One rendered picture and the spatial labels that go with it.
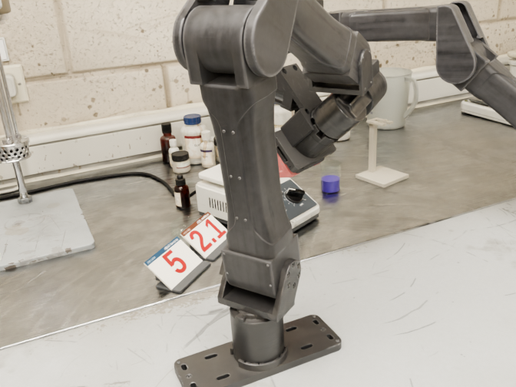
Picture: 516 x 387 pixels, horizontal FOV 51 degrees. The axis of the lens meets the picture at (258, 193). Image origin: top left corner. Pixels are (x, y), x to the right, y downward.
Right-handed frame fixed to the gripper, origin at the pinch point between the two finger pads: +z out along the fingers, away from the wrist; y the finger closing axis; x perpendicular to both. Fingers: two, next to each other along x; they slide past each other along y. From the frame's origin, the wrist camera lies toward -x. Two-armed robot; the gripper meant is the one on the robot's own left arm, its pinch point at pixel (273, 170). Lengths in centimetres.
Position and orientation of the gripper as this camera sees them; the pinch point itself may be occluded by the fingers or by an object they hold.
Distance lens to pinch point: 89.5
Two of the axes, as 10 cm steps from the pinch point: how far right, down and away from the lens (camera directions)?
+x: 5.4, 8.4, -1.2
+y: -6.7, 3.3, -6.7
